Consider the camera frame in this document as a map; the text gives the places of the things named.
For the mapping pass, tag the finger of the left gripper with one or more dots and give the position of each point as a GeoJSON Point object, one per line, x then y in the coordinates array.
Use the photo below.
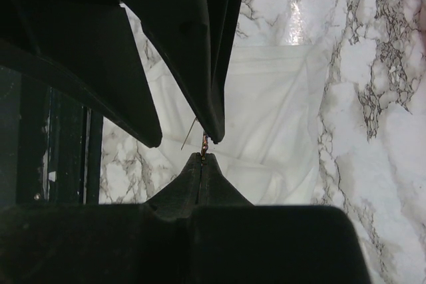
{"type": "Point", "coordinates": [85, 49]}

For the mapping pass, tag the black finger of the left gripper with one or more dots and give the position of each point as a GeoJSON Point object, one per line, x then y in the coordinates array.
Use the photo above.
{"type": "Point", "coordinates": [194, 39]}

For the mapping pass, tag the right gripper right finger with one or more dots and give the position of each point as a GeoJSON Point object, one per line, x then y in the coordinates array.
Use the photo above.
{"type": "Point", "coordinates": [268, 244]}

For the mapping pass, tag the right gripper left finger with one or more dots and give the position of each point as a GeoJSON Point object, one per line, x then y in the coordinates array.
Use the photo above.
{"type": "Point", "coordinates": [116, 243]}

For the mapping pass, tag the white garment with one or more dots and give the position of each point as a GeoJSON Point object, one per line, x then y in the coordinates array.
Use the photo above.
{"type": "Point", "coordinates": [270, 150]}

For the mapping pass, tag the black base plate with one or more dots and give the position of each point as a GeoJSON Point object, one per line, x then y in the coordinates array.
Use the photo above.
{"type": "Point", "coordinates": [50, 145]}

